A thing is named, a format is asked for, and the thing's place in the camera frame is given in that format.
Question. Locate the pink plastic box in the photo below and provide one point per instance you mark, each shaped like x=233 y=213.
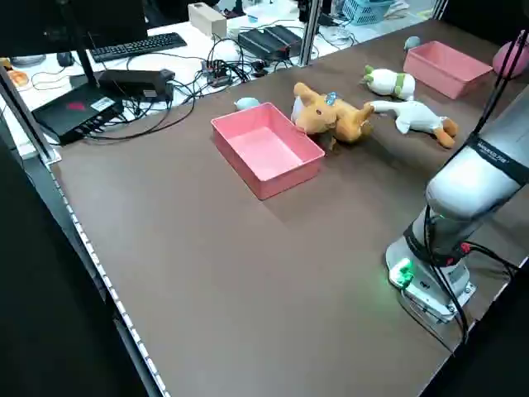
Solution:
x=268 y=144
x=446 y=62

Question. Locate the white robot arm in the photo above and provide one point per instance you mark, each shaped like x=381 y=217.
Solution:
x=471 y=178

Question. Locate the white goose plush doll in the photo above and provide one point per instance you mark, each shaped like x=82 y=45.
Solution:
x=417 y=116

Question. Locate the black power adapter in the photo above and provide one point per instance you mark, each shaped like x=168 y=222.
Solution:
x=136 y=80

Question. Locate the orange plush doll white belly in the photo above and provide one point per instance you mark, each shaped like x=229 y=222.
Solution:
x=303 y=92

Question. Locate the blue plastic basket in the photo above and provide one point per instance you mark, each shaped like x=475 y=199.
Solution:
x=365 y=10

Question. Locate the white table edge strip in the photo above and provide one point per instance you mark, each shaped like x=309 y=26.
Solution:
x=107 y=285

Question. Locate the magenta plush toy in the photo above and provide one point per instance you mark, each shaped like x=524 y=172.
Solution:
x=510 y=58

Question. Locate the white radish plush doll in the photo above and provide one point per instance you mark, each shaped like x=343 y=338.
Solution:
x=388 y=80

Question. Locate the yellow plush doll with tag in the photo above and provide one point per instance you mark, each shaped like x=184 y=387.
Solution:
x=349 y=120

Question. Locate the black monitor stand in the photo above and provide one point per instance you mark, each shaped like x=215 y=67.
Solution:
x=87 y=68

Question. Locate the small grey blue toy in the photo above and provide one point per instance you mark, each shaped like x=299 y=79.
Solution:
x=412 y=42

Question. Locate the black box with red logo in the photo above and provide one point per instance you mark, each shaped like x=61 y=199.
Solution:
x=74 y=111

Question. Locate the black power supply unit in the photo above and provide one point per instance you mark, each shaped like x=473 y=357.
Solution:
x=285 y=35
x=258 y=41

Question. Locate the black keyboard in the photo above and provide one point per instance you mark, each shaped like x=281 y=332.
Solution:
x=138 y=46

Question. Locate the grey usb hub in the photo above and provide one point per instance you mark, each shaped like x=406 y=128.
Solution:
x=215 y=72

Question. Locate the black table frame post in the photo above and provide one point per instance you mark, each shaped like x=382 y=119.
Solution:
x=25 y=116

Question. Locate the black monitor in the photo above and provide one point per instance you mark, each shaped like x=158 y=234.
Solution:
x=62 y=22

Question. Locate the beige rectangular box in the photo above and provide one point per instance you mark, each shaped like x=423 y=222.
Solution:
x=206 y=18

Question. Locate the aluminium frame post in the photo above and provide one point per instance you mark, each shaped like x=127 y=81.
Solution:
x=310 y=33

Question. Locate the small pale blue toy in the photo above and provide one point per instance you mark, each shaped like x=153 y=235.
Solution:
x=246 y=103

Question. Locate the black computer mouse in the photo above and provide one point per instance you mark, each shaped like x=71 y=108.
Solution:
x=66 y=58

